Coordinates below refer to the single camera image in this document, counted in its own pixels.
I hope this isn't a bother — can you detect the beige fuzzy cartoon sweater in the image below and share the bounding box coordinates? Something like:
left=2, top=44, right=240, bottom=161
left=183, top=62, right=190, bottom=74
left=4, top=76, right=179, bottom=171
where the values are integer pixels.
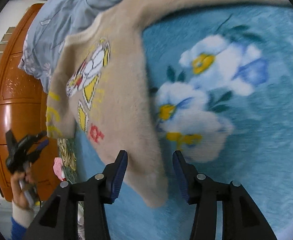
left=46, top=0, right=289, bottom=207

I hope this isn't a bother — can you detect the white and blue sleeve forearm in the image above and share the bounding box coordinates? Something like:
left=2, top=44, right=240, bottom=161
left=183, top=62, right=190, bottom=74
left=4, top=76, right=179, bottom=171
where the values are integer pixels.
left=10, top=202, right=35, bottom=240

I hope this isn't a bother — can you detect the person's left hand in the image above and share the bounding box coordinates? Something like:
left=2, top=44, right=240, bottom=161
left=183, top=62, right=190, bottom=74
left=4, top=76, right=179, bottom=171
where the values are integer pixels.
left=10, top=166, right=36, bottom=210

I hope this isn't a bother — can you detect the pink small item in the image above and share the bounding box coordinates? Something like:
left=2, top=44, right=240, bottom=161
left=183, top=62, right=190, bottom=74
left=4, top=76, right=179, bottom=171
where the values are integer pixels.
left=53, top=157, right=66, bottom=181

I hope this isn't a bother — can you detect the light blue floral quilt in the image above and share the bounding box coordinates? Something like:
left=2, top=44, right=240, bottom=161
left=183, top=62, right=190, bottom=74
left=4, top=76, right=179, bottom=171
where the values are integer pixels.
left=18, top=0, right=122, bottom=93

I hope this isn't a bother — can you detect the blue floral fleece blanket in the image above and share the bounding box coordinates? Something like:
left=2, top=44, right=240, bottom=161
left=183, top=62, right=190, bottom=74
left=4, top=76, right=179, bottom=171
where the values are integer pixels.
left=71, top=3, right=293, bottom=240

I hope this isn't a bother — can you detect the orange wooden bed frame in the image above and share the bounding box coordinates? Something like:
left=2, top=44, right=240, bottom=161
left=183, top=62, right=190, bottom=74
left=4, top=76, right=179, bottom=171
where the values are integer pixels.
left=0, top=4, right=47, bottom=202

